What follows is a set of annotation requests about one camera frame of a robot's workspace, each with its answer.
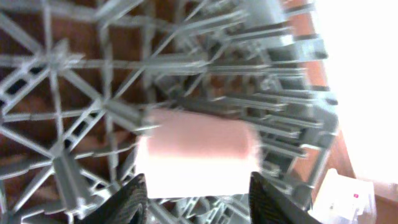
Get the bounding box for grey plastic dishwasher rack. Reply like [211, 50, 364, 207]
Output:
[1, 1, 338, 223]

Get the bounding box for pink cup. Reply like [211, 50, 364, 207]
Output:
[136, 109, 260, 198]

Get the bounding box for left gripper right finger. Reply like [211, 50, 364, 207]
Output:
[249, 172, 321, 224]

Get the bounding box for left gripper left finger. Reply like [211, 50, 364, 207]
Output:
[78, 174, 149, 224]

